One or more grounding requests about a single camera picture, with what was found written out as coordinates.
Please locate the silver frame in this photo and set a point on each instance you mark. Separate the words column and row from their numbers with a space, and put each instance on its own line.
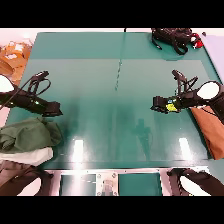
column 106, row 183

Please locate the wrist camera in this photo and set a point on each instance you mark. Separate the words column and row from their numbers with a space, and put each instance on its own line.
column 180, row 78
column 41, row 75

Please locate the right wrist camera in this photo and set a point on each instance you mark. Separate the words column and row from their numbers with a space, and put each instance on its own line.
column 180, row 78

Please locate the brown garment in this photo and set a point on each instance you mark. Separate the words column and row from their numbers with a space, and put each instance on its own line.
column 211, row 130

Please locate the white garment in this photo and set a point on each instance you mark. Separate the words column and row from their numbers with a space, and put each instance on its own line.
column 26, row 156

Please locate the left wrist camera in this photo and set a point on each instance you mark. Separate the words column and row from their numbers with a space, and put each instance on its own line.
column 41, row 75

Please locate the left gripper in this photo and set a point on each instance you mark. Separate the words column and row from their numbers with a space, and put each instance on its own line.
column 52, row 108

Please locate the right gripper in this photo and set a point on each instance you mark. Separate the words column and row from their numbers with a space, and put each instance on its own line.
column 163, row 104

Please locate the green garment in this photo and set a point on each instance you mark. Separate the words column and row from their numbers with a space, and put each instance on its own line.
column 30, row 135

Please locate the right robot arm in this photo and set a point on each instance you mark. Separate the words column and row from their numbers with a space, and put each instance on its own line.
column 210, row 90

